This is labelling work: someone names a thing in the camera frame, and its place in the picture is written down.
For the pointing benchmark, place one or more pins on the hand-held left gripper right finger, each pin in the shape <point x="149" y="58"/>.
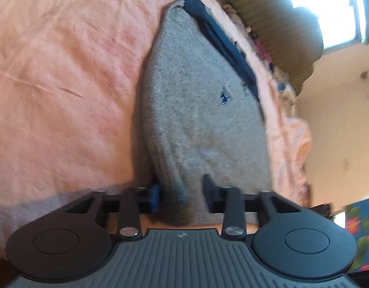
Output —
<point x="209" y="190"/>

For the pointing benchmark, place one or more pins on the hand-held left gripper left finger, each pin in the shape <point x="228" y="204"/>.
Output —
<point x="154" y="195"/>

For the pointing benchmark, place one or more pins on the grey sweater navy sleeves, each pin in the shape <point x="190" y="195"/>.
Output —
<point x="196" y="120"/>

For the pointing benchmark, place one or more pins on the pile of patterned clothes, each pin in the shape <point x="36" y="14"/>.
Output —
<point x="285" y="96"/>

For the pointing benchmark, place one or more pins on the pink bed sheet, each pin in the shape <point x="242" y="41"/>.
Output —
<point x="67" y="81"/>

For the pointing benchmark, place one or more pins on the magenta cloth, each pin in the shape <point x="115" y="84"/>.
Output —
<point x="264" y="51"/>

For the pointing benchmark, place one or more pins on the blue floral cloth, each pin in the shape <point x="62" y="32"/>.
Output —
<point x="363" y="234"/>

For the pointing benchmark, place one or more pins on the striped olive pillow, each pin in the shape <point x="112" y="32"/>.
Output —
<point x="280" y="30"/>

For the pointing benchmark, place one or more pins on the window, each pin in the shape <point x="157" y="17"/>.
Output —
<point x="325" y="6"/>

